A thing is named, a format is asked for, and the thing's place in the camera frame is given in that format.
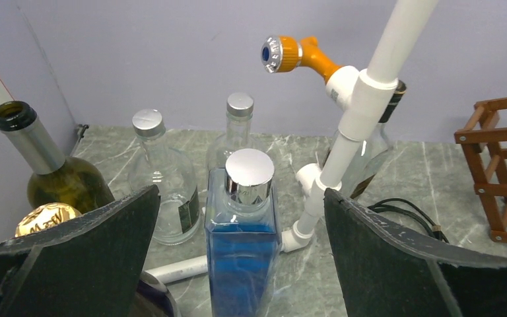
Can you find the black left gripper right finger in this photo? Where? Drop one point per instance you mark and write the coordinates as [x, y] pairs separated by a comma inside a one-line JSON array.
[[386, 269]]

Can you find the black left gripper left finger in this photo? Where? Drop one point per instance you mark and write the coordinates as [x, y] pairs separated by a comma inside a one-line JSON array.
[[88, 266]]

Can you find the brown bottle gold foil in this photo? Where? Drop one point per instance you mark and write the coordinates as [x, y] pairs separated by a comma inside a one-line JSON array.
[[152, 297]]

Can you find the green wine bottle silver foil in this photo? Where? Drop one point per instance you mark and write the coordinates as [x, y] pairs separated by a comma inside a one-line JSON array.
[[56, 177]]

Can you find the clear bottle white cap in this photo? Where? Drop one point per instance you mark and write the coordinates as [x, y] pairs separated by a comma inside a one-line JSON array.
[[172, 172]]

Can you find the blue square bottle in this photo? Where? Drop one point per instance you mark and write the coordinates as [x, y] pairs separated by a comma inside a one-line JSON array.
[[243, 234]]

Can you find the clear bottle green label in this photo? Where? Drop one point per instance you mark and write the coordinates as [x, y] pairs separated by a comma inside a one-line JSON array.
[[239, 114]]

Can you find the brown wooden wine rack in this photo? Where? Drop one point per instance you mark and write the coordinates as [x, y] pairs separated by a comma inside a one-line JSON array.
[[480, 141]]

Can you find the orange pipe-mounted fitting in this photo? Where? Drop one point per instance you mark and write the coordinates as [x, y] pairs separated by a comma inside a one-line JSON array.
[[281, 54]]

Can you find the white PVC pipe frame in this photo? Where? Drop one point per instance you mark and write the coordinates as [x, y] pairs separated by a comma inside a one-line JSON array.
[[362, 101]]

